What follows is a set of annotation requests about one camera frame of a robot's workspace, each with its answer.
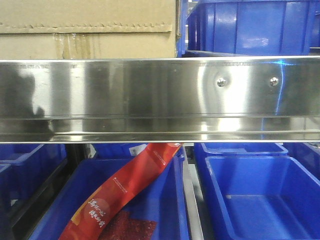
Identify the brown cardboard carton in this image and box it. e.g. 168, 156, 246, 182
0, 0, 182, 60

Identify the blue bin behind right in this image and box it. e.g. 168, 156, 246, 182
193, 142, 289, 161

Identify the blue bin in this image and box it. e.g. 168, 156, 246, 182
0, 144, 67, 212
203, 156, 320, 240
187, 0, 318, 56
29, 149, 190, 240
193, 142, 289, 161

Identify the blue bin lower centre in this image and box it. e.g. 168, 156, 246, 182
29, 149, 190, 240

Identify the red snack package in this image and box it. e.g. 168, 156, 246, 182
59, 143, 182, 240

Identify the blue bin upper right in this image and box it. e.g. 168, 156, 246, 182
187, 0, 318, 56

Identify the blue bin lower right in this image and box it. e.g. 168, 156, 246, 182
203, 156, 320, 240

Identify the blue bin lower left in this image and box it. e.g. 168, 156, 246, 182
0, 144, 67, 212

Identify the stainless steel shelf rail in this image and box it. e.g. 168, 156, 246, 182
0, 56, 320, 143

